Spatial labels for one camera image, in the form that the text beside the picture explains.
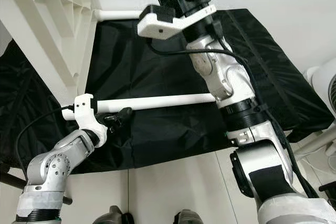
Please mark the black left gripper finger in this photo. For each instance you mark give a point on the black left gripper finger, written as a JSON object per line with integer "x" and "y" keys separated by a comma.
{"x": 122, "y": 113}

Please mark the white plastic table top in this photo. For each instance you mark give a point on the white plastic table top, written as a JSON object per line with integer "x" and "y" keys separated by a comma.
{"x": 52, "y": 24}

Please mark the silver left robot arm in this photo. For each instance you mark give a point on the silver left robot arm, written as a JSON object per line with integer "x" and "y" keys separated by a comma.
{"x": 58, "y": 166}

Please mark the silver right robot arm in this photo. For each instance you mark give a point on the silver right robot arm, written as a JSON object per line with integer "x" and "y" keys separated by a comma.
{"x": 226, "y": 74}

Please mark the black cloth table cover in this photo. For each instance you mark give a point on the black cloth table cover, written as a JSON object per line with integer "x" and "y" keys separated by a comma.
{"x": 152, "y": 66}

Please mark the grey left robot foot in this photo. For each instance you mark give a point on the grey left robot foot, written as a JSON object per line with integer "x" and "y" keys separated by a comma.
{"x": 110, "y": 216}

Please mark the grey robot foot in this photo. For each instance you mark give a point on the grey robot foot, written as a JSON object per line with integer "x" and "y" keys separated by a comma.
{"x": 110, "y": 216}
{"x": 189, "y": 217}

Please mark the grey right robot foot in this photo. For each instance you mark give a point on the grey right robot foot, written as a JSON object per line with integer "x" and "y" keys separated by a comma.
{"x": 189, "y": 217}

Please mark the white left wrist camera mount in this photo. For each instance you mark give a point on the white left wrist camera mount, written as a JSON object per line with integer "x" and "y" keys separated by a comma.
{"x": 86, "y": 111}

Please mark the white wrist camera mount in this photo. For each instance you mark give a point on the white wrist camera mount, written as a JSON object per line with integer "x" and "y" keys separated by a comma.
{"x": 86, "y": 111}
{"x": 168, "y": 26}

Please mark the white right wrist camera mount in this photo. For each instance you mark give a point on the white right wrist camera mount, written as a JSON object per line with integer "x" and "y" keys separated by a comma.
{"x": 168, "y": 26}

